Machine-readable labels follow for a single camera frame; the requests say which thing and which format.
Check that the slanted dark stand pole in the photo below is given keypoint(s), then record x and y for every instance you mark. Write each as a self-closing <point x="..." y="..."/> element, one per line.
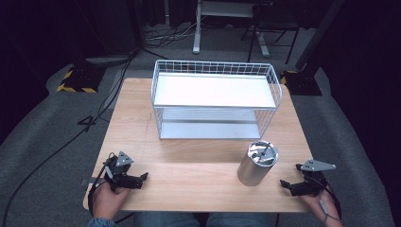
<point x="320" y="34"/>

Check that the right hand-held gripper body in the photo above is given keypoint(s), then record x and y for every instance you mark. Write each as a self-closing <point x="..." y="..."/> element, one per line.
<point x="313" y="179"/>

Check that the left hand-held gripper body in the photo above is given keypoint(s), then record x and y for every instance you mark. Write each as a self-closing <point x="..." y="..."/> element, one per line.
<point x="121" y="171"/>

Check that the person's legs in jeans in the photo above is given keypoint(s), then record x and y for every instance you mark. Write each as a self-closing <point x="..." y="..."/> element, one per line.
<point x="170" y="220"/>

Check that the white desk frame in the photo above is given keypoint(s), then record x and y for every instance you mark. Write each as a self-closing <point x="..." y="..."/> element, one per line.
<point x="198" y="31"/>

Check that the steel cup with lid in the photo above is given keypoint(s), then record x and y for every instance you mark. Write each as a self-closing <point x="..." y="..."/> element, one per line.
<point x="257" y="167"/>

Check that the stand base with hazard tape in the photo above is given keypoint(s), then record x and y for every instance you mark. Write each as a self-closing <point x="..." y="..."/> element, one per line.
<point x="80" y="78"/>
<point x="302" y="83"/>

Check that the wooden table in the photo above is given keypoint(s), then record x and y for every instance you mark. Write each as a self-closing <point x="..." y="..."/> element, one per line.
<point x="189" y="176"/>

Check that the person's left hand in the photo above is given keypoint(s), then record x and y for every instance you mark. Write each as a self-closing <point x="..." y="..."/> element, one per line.
<point x="107" y="198"/>

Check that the black chair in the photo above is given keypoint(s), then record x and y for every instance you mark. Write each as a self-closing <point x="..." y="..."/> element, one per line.
<point x="271" y="22"/>

